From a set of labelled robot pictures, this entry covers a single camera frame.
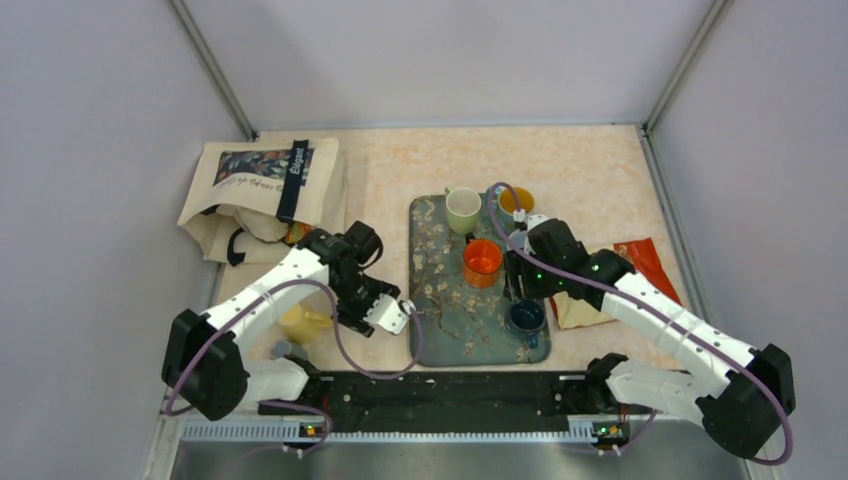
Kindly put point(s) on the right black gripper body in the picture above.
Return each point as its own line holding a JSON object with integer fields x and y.
{"x": 539, "y": 280}

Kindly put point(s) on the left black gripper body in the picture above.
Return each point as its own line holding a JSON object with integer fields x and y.
{"x": 357, "y": 296}

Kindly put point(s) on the dark blue mug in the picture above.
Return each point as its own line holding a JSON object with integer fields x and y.
{"x": 526, "y": 319}

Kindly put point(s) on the orange mug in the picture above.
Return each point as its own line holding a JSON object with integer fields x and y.
{"x": 482, "y": 260}

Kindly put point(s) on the light blue mug yellow inside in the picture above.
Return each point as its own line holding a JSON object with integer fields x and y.
{"x": 506, "y": 201}

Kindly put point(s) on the small grey cup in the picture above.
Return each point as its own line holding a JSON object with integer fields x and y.
{"x": 284, "y": 348}

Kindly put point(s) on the light green mug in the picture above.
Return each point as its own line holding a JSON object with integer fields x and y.
{"x": 463, "y": 209}

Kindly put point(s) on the pale grey mug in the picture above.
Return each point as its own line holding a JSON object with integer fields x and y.
{"x": 517, "y": 240}

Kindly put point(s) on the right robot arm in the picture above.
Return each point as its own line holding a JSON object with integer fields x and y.
{"x": 676, "y": 344}

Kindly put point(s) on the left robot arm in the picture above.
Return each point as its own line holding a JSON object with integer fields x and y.
{"x": 205, "y": 359}

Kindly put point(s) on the orange cream snack bag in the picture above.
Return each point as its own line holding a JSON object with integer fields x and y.
{"x": 642, "y": 254}

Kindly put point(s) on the floral blue serving tray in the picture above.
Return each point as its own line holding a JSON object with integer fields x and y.
{"x": 463, "y": 326}

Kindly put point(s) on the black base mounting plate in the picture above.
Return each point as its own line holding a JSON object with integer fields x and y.
{"x": 485, "y": 404}

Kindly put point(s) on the beige canvas tote bag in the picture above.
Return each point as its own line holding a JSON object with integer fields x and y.
{"x": 252, "y": 202}

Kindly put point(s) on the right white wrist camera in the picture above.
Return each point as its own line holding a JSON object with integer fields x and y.
{"x": 531, "y": 221}

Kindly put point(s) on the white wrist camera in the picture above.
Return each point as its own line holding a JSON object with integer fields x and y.
{"x": 389, "y": 314}
{"x": 531, "y": 221}

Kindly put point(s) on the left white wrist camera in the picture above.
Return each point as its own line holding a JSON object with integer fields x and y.
{"x": 389, "y": 314}

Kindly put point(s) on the aluminium frame rail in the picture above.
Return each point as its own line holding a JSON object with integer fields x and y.
{"x": 266, "y": 440}

